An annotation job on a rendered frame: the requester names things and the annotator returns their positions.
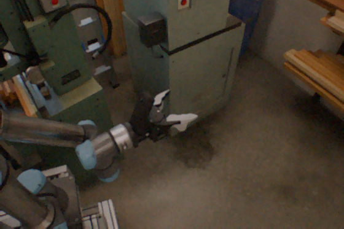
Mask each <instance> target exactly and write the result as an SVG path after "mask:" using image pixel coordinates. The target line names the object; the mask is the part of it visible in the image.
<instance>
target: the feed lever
mask: <svg viewBox="0 0 344 229"><path fill-rule="evenodd" d="M0 51H1V52H6V53H8V54H13V55H16V56H19V57H23V58H25V60H26V61H27V63H28V64H29V65H30V66H32V67H35V66H38V65H39V63H40V60H48V59H49V58H48V57H47V56H38V55H37V53H36V52H34V51H30V52H28V53H27V54H26V55H22V54H20V53H17V52H12V51H10V50H7V49H3V48H0Z"/></svg>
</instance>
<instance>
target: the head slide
mask: <svg viewBox="0 0 344 229"><path fill-rule="evenodd" d="M0 22H1V24H2V26H3V28H4V31H5V32H6V34H7V36H8V38H9V40H10V42H11V44H12V45H13V48H14V50H15V52H17V53H20V54H22V55H26V54H27V53H28V52H30V51H34V50H33V48H32V46H31V44H30V42H29V40H28V36H27V35H26V33H25V30H24V28H23V27H22V24H21V22H20V19H19V17H18V14H17V13H16V10H15V7H14V6H13V3H12V1H11V0H0ZM18 57H19V56H18ZM19 59H20V61H21V63H22V65H23V67H24V69H25V71H26V70H27V68H28V67H29V64H28V63H27V61H26V60H25V58H23V57H19Z"/></svg>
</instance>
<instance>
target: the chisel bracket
mask: <svg viewBox="0 0 344 229"><path fill-rule="evenodd" d="M18 67H20V68H21V69H22V71H21V72H22V73H23V72H25V69H24V67H23V65H22V63H21V61H20V59H19V57H18V56H15V57H13V58H11V59H8V60H7V66H6V67H4V68H0V81H1V82H2V83H3V82H5V81H7V80H9V79H11V78H13V77H15V76H17V75H19V74H20V72H18V71H17V68H18Z"/></svg>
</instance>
